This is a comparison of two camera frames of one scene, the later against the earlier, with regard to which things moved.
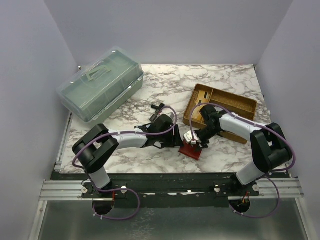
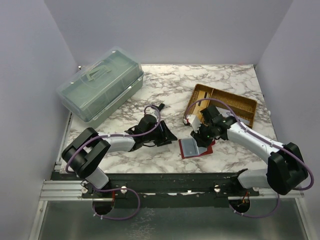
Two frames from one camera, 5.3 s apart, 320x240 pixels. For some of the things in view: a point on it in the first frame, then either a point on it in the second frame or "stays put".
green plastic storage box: [101, 85] stays put
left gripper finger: [177, 139] → [167, 136]
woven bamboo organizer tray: [244, 107] stays put
